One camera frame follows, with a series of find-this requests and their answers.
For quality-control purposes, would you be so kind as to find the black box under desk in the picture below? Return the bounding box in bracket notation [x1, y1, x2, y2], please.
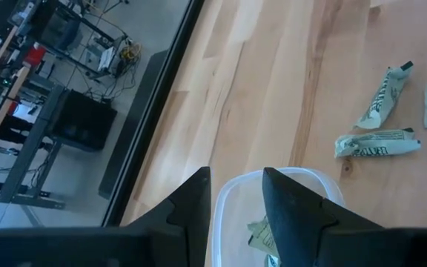
[48, 88, 119, 152]

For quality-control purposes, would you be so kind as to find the yellow cable coil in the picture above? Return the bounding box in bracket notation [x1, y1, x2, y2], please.
[119, 42, 143, 64]

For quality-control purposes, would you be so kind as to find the wooden desk with black legs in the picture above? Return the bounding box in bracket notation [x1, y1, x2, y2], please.
[0, 25, 66, 211]

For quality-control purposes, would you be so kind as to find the red box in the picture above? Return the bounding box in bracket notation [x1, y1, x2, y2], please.
[23, 46, 47, 68]

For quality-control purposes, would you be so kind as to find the black aluminium table frame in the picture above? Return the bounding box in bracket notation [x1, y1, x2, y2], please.
[101, 0, 206, 228]

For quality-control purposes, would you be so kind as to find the clear plastic container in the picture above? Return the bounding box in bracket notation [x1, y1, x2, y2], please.
[211, 166, 346, 267]

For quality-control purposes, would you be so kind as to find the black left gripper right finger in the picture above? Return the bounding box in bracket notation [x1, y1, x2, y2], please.
[261, 166, 385, 267]

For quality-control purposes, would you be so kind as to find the black equipment cart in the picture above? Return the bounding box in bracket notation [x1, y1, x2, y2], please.
[7, 0, 129, 81]

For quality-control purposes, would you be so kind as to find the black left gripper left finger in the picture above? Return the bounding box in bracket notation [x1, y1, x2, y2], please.
[124, 166, 213, 267]

